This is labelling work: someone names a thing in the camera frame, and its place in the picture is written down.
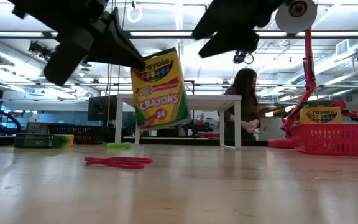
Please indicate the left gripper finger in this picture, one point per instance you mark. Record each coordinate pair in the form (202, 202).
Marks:
(113, 57)
(126, 43)

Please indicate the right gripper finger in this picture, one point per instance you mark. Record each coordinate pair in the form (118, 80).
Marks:
(216, 25)
(225, 45)

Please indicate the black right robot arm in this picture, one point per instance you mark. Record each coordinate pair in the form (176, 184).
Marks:
(278, 3)

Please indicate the red desk lamp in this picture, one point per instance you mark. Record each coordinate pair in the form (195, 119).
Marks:
(308, 71)

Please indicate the black monitor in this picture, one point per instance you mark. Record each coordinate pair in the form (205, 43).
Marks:
(101, 109)

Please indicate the white perforated shelf riser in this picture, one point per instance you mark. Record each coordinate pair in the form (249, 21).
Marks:
(210, 102)

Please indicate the person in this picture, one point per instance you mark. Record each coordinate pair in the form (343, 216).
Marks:
(247, 102)

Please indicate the black mesh basket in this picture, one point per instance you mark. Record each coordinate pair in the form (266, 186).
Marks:
(85, 134)

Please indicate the black background machine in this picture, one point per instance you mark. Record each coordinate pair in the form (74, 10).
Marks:
(197, 127)

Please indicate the green coil wristband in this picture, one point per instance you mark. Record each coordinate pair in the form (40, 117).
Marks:
(119, 145)

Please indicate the red rubber band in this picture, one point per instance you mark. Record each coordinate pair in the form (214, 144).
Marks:
(120, 162)

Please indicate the red machine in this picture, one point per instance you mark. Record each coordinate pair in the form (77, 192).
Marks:
(350, 113)

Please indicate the red plastic basket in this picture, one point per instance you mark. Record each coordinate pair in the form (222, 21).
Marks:
(334, 140)

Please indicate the black camera on rig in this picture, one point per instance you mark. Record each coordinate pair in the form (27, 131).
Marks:
(240, 57)

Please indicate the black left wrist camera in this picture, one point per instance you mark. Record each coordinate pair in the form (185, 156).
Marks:
(67, 59)

